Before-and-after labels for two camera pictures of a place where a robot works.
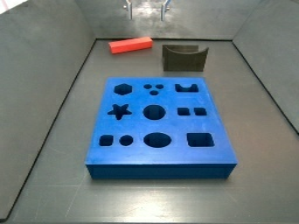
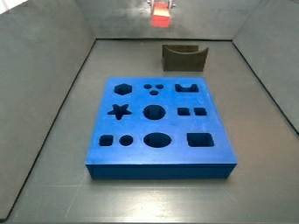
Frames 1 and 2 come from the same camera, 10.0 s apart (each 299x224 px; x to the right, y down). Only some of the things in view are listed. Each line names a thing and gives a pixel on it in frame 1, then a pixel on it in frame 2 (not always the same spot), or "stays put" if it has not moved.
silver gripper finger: (163, 10) -> (172, 4)
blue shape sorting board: (159, 131) stays put
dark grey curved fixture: (183, 58) stays put
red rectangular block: (131, 45) -> (160, 17)
